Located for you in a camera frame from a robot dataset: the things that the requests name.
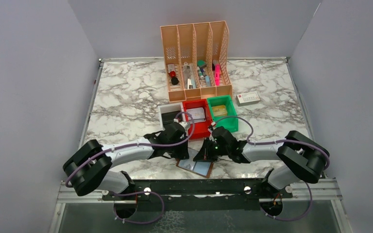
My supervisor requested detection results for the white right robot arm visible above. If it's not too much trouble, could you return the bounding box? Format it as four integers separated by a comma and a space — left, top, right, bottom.
193, 127, 329, 193

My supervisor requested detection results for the brown leather card holder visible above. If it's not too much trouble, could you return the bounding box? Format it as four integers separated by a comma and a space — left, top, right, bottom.
176, 148, 213, 178

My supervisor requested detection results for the peach plastic file organizer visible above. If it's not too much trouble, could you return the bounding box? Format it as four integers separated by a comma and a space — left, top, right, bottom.
160, 21, 233, 103

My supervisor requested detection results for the black round object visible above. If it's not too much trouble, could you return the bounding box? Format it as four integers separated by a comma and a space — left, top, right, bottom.
170, 76, 179, 85

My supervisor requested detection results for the silver VIP card stack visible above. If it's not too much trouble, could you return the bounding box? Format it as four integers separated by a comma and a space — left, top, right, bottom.
186, 107, 206, 123

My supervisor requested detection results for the white plastic bin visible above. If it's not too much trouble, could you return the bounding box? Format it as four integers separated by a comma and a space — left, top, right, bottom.
158, 103, 184, 129

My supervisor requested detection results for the black metal base rail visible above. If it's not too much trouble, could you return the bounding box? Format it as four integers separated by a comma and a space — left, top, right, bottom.
102, 178, 292, 212

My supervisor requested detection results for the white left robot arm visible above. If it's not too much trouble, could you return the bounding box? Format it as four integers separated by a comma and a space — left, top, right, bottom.
63, 121, 190, 196

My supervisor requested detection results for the white stapler tool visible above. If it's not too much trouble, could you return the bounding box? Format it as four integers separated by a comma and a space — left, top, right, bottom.
187, 79, 194, 89

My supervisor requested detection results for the gold credit card stack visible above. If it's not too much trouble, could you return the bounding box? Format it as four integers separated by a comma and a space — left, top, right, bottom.
211, 105, 228, 117

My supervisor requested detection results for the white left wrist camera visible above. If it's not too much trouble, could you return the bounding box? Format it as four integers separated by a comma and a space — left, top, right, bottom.
173, 118, 190, 131

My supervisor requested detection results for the small white label box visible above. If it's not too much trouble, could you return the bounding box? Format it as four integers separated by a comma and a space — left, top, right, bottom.
236, 92, 261, 106

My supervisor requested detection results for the pink marker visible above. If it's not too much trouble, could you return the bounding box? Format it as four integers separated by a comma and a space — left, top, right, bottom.
214, 64, 221, 86

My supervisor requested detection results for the teal eraser block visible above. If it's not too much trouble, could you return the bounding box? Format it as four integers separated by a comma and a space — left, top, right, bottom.
197, 60, 206, 68

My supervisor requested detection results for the green plastic bin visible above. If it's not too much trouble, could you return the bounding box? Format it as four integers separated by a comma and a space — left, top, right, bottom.
207, 95, 239, 133

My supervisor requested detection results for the black card stack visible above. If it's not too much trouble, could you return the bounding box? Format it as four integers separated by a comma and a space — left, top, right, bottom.
161, 111, 180, 126

